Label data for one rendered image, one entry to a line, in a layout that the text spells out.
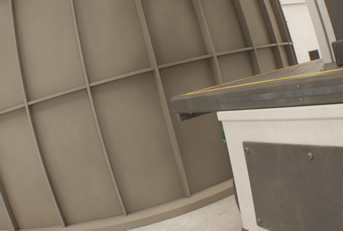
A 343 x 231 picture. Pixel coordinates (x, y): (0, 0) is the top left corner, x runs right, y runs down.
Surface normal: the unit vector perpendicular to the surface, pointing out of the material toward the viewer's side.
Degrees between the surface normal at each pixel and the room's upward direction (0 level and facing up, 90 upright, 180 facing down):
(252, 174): 90
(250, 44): 90
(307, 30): 90
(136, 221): 90
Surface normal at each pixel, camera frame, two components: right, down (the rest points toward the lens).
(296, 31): 0.36, -0.05
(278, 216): -0.92, 0.25
